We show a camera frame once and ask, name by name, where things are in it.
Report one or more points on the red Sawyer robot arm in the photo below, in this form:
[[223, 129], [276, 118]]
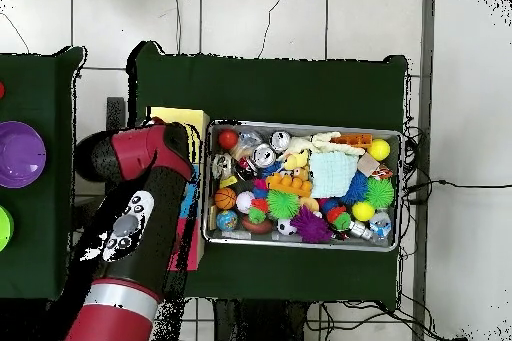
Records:
[[140, 197]]

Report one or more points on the wooden box with three holes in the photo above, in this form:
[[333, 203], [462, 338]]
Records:
[[192, 115]]

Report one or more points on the small baseball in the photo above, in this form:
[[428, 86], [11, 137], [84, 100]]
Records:
[[244, 202]]

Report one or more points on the orange toy building brick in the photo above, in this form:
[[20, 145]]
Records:
[[288, 184]]

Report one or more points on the yellow plush duck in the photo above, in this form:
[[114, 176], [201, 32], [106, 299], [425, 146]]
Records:
[[295, 161]]

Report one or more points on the red-orange ball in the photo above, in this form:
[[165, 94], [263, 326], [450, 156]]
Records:
[[228, 139]]

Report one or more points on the small basketball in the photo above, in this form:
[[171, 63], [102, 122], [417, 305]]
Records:
[[225, 198]]

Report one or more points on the bright green spiky ball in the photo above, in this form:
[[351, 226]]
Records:
[[283, 205]]

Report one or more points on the mint green cloth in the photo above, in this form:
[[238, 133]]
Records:
[[332, 175]]

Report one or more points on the purple spiky toy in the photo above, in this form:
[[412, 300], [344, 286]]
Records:
[[311, 227]]

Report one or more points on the dark green table cloth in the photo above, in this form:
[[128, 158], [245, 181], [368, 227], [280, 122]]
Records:
[[280, 89]]

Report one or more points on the blue spiky ball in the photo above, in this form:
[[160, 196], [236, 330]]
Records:
[[356, 189]]

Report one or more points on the green cloth side table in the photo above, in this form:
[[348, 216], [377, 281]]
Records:
[[40, 89]]

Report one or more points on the purple plastic bowl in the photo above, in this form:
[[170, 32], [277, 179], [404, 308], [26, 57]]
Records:
[[20, 155]]

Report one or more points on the green round item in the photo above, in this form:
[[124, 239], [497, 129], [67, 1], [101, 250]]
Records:
[[4, 229]]

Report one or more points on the small red round item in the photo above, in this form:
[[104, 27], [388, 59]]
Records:
[[1, 90]]

